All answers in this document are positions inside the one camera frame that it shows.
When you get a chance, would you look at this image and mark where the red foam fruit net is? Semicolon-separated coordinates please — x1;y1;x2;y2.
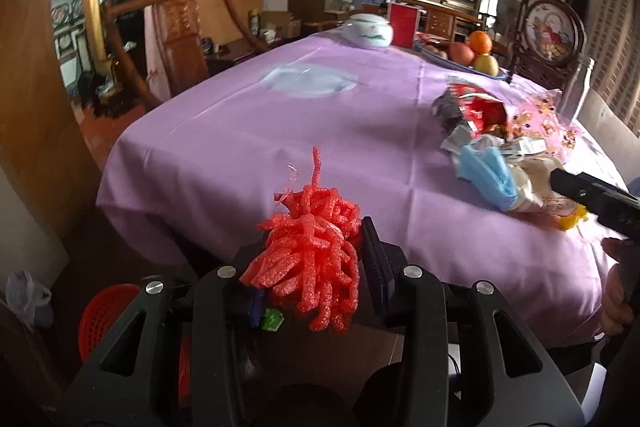
240;147;362;334

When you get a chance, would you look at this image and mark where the pink floral plastic wrapper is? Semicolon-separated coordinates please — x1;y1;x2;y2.
506;89;582;164

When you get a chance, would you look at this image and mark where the red plastic trash basket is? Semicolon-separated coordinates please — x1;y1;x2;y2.
77;283;192;407

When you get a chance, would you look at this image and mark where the person's right hand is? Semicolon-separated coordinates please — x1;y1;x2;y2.
600;237;639;336

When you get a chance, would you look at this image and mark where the yellow foam fruit net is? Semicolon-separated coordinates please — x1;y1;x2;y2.
556;205;589;231

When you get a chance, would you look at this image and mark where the green crumpled wrapper on floor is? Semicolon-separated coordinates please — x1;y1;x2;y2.
262;308;284;333

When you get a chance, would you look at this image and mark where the clear glass bottle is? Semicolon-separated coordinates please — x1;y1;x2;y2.
556;54;594;122

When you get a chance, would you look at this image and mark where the blue face mask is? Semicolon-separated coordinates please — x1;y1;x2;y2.
457;145;518;212

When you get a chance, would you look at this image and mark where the red snack wrapper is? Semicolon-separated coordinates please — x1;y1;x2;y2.
432;76;508;139

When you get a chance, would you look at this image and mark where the round embroidered screen ornament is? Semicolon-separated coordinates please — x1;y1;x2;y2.
506;0;587;90

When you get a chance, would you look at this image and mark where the yellow apple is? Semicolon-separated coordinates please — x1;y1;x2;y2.
472;54;500;77

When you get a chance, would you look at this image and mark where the orange fruit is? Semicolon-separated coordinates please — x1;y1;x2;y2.
468;30;492;55

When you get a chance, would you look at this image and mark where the purple tablecloth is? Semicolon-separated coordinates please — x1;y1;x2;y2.
96;32;613;347

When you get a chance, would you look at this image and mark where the red apple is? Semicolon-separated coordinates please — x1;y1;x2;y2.
448;42;475;66

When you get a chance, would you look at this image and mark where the blue fruit plate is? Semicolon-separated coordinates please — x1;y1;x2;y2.
413;38;508;80

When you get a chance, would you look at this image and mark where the white ceramic lidded jar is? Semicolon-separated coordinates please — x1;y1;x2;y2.
342;13;394;49

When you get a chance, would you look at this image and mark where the red gift box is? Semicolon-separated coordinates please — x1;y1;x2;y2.
387;3;420;50

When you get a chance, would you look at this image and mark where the wooden armchair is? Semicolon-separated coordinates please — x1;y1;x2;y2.
101;0;269;112

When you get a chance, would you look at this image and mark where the white plastic bag on floor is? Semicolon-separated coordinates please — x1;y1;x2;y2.
6;270;53;329

